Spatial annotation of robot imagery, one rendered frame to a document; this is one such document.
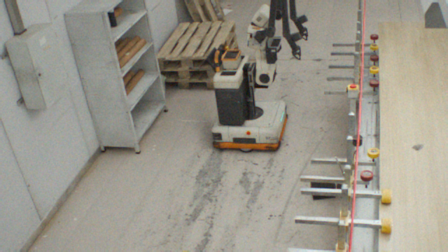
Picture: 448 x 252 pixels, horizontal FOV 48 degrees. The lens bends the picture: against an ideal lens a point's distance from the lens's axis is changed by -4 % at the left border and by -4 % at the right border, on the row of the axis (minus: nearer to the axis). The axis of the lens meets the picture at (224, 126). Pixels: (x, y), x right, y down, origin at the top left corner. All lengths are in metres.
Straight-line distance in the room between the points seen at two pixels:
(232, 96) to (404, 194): 2.24
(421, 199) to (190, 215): 2.12
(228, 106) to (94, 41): 1.40
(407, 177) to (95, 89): 3.16
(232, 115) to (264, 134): 0.36
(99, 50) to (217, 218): 1.90
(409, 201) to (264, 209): 1.67
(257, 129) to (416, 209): 2.31
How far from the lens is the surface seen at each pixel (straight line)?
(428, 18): 1.58
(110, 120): 5.32
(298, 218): 2.87
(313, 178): 3.31
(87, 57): 5.08
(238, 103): 4.88
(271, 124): 5.00
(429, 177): 3.30
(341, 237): 2.63
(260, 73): 4.87
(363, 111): 4.48
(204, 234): 4.29
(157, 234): 4.38
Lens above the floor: 2.87
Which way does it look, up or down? 31 degrees down
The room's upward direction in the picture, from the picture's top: 8 degrees counter-clockwise
